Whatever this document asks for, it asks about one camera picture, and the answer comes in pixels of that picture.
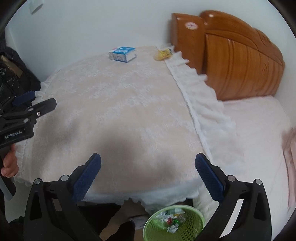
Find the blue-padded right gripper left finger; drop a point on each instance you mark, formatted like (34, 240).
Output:
(52, 212)

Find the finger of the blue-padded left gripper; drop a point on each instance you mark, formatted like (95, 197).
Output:
(37, 110)
(14, 103)

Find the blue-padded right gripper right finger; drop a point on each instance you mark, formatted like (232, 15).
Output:
(254, 219)

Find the blue white milk carton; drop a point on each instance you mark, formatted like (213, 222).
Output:
(122, 54)

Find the yellow candy wrapper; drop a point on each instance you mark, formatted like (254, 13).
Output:
(163, 54)

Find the person's left hand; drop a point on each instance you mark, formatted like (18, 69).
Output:
(10, 167)

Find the black jacket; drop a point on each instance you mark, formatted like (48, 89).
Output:
(16, 78)

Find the green plastic waste basket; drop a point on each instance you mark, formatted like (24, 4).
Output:
(176, 222)

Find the folded pink blanket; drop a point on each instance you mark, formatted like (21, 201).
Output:
(289, 154)

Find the wooden bed headboard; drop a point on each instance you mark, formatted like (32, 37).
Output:
(240, 61)

